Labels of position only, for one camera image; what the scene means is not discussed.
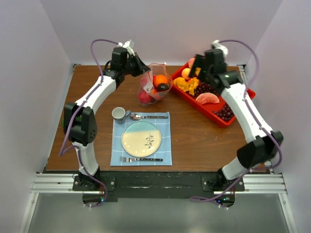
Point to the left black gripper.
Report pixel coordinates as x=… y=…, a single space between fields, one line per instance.
x=139 y=71

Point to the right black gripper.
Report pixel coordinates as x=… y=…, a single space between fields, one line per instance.
x=198 y=62

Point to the orange fruit back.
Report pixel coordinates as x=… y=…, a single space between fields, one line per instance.
x=158 y=79

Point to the clear zip top bag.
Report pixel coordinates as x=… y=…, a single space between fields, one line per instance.
x=156 y=69

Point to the red apple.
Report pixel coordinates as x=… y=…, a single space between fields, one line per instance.
x=156 y=95
x=144 y=97

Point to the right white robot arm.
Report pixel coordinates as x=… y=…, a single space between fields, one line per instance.
x=262 y=143

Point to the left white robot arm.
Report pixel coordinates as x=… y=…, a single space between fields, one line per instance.
x=79 y=125

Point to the yellow bell pepper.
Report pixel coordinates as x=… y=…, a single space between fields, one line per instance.
x=197 y=71

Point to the upper purple grape bunch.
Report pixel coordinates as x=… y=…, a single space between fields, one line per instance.
x=204 y=88

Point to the purple grape bunch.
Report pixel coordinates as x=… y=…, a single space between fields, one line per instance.
x=225 y=113
x=204 y=88

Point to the watermelon slice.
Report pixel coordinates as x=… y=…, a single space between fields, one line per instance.
x=206 y=98

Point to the red plastic fruit tray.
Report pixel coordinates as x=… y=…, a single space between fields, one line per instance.
x=206 y=109

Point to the metal spoon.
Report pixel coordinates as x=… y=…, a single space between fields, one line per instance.
x=134 y=116

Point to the small grey cup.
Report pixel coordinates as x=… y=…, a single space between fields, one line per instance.
x=120 y=115

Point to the lower purple grape bunch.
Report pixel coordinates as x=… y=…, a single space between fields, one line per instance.
x=225 y=113

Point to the cream and teal plate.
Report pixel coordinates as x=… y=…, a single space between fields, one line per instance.
x=141 y=139

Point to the blue checked placemat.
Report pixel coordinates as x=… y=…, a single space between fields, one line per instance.
x=163 y=152

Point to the metal fork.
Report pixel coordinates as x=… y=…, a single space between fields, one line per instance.
x=129 y=160

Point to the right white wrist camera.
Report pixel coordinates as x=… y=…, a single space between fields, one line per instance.
x=217 y=45

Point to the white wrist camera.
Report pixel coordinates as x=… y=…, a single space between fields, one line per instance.
x=127 y=44
x=217 y=45

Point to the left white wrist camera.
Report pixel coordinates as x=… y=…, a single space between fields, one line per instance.
x=127 y=44

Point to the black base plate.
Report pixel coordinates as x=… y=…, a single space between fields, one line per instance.
x=110 y=186

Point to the aluminium frame rail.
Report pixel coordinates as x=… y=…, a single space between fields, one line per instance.
x=197 y=145

